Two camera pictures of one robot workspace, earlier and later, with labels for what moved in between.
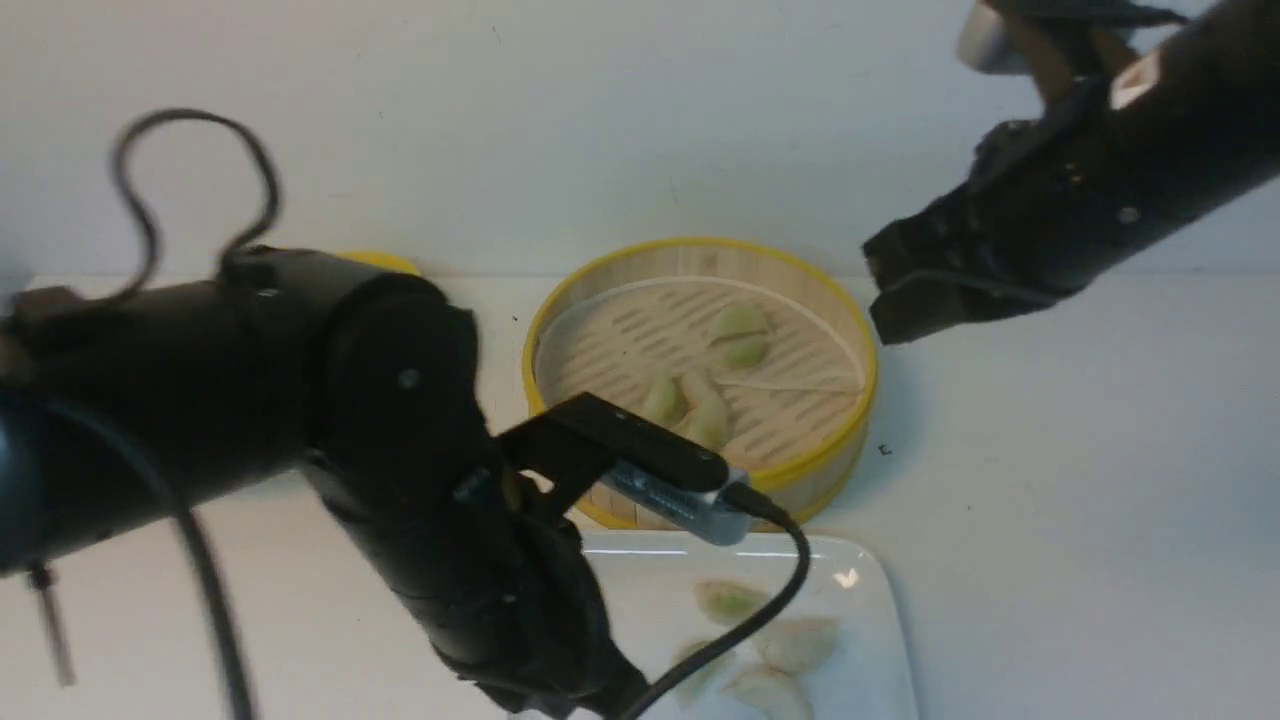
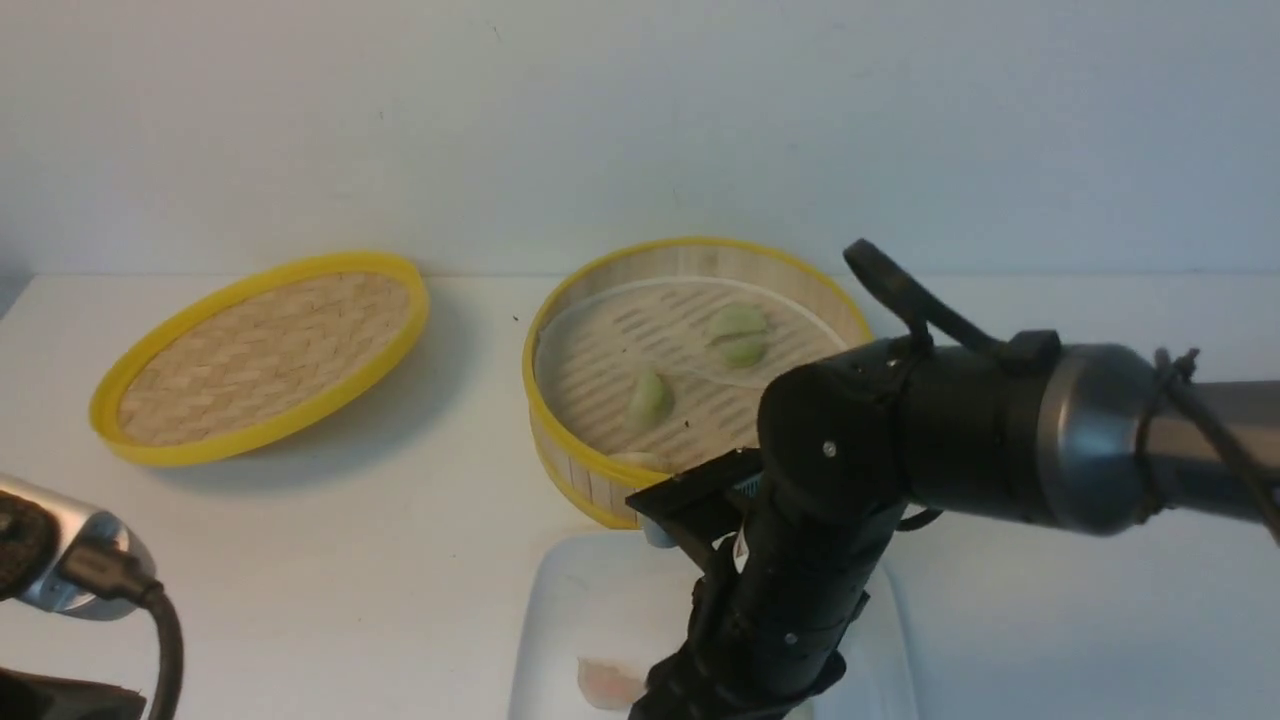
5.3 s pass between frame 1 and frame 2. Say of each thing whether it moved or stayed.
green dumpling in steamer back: stayed
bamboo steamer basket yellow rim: stayed
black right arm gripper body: moved
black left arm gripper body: moved
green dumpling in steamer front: stayed
